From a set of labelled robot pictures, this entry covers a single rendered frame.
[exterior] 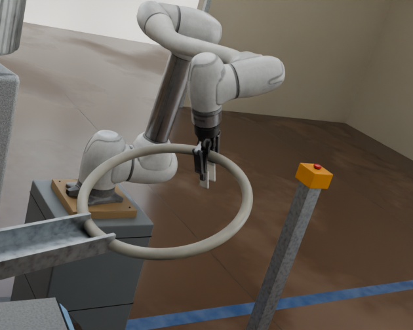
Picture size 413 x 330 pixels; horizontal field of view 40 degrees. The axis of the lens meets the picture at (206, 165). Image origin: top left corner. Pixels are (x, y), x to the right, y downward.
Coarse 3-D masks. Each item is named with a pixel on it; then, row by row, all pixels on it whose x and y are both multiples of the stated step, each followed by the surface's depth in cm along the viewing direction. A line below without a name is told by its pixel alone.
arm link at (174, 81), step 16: (192, 16) 204; (208, 16) 208; (192, 32) 204; (208, 32) 207; (176, 64) 213; (176, 80) 216; (160, 96) 221; (176, 96) 220; (160, 112) 223; (176, 112) 226; (160, 128) 226; (144, 144) 229; (144, 160) 229; (160, 160) 231; (176, 160) 240; (144, 176) 233; (160, 176) 236
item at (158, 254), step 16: (160, 144) 177; (176, 144) 177; (112, 160) 170; (224, 160) 170; (96, 176) 165; (240, 176) 164; (80, 192) 158; (80, 208) 153; (240, 208) 153; (240, 224) 148; (208, 240) 142; (224, 240) 144; (128, 256) 141; (144, 256) 140; (160, 256) 139; (176, 256) 140
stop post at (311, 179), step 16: (304, 176) 267; (320, 176) 264; (304, 192) 270; (304, 208) 272; (288, 224) 278; (304, 224) 277; (288, 240) 277; (272, 256) 287; (288, 256) 282; (272, 272) 287; (288, 272) 287; (272, 288) 287; (256, 304) 296; (272, 304) 292; (256, 320) 296
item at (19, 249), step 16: (32, 224) 137; (48, 224) 140; (64, 224) 144; (80, 224) 148; (0, 240) 132; (16, 240) 135; (32, 240) 138; (48, 240) 140; (64, 240) 142; (80, 240) 136; (96, 240) 138; (112, 240) 142; (0, 256) 129; (16, 256) 123; (32, 256) 126; (48, 256) 129; (64, 256) 133; (80, 256) 137; (0, 272) 122; (16, 272) 125
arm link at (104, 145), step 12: (108, 132) 228; (96, 144) 222; (108, 144) 222; (120, 144) 225; (84, 156) 226; (96, 156) 222; (108, 156) 222; (84, 168) 226; (120, 168) 227; (84, 180) 227; (108, 180) 227; (120, 180) 230
